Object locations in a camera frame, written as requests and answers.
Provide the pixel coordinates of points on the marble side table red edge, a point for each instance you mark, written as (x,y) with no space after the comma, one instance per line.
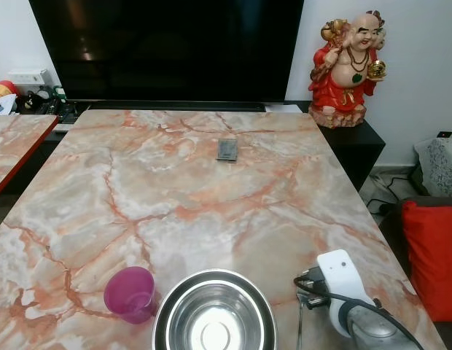
(18,146)

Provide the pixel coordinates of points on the red and yellow plush toy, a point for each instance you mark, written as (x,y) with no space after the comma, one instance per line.
(4,88)

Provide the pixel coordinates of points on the silver metal fork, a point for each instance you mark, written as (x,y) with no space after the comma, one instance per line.
(299,328)

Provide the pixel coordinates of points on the stainless steel bowl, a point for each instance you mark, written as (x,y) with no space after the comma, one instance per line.
(211,317)

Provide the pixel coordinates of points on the large black television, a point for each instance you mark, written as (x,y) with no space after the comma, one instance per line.
(168,51)

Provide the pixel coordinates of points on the red laughing Buddha statue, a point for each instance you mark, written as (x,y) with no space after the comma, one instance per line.
(343,80)

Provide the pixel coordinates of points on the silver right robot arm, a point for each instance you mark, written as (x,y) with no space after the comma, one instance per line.
(375,332)

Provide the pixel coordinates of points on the red cushion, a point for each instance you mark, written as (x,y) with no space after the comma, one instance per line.
(434,255)

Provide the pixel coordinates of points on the purple plastic cup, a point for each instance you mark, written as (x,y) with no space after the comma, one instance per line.
(129,293)

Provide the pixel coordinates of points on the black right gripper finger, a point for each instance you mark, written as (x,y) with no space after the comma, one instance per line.
(303,276)
(310,302)

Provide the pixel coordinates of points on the grey speckled cushion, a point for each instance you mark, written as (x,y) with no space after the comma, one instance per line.
(437,168)

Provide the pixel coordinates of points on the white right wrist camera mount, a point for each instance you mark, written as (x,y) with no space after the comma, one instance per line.
(343,281)

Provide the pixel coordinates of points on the small grey flat device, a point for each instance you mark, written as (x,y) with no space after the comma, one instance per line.
(227,149)

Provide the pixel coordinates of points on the black gadget pile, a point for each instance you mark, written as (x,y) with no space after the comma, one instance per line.
(47,103)

